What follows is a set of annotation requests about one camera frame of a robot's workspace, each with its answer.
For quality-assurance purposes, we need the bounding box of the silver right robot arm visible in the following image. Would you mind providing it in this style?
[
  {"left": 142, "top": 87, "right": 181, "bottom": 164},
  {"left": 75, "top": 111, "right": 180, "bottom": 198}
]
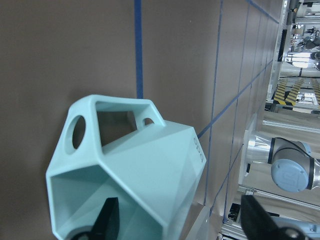
[{"left": 244, "top": 132, "right": 320, "bottom": 193}]

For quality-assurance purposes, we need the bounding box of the teal faceted cup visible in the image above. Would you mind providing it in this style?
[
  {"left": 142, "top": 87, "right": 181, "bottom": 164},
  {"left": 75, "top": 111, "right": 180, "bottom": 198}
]
[{"left": 46, "top": 94, "right": 206, "bottom": 240}]

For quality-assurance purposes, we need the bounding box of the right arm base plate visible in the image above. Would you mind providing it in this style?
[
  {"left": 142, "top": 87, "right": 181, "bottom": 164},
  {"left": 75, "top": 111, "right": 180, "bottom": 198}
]
[{"left": 238, "top": 113, "right": 257, "bottom": 185}]

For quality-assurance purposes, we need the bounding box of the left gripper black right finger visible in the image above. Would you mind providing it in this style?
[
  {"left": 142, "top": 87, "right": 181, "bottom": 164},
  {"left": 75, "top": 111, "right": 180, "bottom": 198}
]
[{"left": 240, "top": 195, "right": 310, "bottom": 240}]

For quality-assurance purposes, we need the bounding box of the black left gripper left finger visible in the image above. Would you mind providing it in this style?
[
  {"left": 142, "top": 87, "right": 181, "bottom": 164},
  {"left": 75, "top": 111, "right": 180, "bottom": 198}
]
[{"left": 70, "top": 197, "right": 120, "bottom": 240}]

